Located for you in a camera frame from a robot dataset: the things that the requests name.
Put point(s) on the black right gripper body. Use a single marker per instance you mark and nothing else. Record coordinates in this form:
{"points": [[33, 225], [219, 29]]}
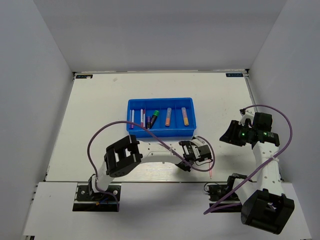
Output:
{"points": [[244, 133]]}

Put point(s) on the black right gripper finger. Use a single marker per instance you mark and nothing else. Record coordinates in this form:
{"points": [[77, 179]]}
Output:
{"points": [[233, 140], [233, 131]]}

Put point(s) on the thin pink highlighter pen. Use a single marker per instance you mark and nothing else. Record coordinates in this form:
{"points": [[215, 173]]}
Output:
{"points": [[210, 170]]}

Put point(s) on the yellow orange highlighter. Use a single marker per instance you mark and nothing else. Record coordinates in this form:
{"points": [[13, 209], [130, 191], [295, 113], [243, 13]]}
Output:
{"points": [[185, 116]]}

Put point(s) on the orange grey highlighter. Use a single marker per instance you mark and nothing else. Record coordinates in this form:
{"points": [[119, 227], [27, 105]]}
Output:
{"points": [[168, 117]]}

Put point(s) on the green black highlighter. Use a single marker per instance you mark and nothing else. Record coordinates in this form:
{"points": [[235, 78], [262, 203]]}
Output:
{"points": [[154, 118]]}

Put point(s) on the purple black highlighter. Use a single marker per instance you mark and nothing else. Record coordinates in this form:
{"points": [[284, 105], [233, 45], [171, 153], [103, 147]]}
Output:
{"points": [[148, 124]]}

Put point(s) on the magenta capped white marker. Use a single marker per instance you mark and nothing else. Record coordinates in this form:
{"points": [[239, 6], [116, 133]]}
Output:
{"points": [[142, 118]]}

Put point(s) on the pink capped white marker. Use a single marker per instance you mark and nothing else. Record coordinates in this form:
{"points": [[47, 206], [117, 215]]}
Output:
{"points": [[132, 118]]}

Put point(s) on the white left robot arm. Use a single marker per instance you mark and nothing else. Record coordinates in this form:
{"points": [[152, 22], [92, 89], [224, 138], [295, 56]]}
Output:
{"points": [[127, 153]]}

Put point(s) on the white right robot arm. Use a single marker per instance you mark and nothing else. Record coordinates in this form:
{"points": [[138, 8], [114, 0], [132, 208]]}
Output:
{"points": [[264, 203]]}

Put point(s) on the blue plastic divided tray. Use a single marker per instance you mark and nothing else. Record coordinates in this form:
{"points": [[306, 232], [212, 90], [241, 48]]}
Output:
{"points": [[176, 128]]}

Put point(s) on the right corner label sticker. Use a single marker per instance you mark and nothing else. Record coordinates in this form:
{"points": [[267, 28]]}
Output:
{"points": [[234, 75]]}

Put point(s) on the corner label sticker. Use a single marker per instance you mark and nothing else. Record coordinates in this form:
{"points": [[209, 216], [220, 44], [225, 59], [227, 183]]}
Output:
{"points": [[84, 76], [234, 75]]}

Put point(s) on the left corner label sticker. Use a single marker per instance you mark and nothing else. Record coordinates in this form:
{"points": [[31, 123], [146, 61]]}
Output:
{"points": [[84, 76]]}

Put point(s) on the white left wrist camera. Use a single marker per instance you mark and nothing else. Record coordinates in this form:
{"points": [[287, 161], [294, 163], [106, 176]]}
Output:
{"points": [[198, 141]]}

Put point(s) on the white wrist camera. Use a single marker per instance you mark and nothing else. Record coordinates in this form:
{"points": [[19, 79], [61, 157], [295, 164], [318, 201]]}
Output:
{"points": [[247, 117], [198, 141]]}

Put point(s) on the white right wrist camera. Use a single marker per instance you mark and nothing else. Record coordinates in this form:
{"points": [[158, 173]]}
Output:
{"points": [[247, 117]]}

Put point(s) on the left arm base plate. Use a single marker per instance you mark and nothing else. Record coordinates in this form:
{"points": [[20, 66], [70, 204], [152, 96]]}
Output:
{"points": [[84, 201]]}

